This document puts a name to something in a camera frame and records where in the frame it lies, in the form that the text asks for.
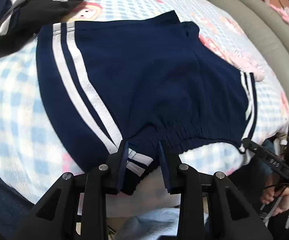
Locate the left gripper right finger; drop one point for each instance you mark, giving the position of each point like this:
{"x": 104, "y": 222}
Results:
{"x": 211, "y": 207}

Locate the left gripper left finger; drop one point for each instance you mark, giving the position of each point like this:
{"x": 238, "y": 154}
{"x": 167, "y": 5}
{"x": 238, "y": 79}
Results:
{"x": 74, "y": 207}

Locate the navy white-striped shorts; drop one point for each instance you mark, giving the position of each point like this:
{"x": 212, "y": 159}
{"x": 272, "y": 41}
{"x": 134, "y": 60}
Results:
{"x": 149, "y": 83}

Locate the person's right hand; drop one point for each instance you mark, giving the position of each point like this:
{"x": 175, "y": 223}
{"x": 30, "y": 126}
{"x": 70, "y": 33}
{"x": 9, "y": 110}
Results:
{"x": 269, "y": 196}

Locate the white bedside table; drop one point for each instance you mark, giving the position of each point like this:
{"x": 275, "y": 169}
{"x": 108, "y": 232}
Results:
{"x": 280, "y": 143}

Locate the grey padded headboard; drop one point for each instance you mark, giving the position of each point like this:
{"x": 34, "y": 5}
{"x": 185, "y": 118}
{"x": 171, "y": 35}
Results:
{"x": 267, "y": 31}

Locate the pink plush toy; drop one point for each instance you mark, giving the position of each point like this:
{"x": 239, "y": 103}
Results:
{"x": 283, "y": 12}

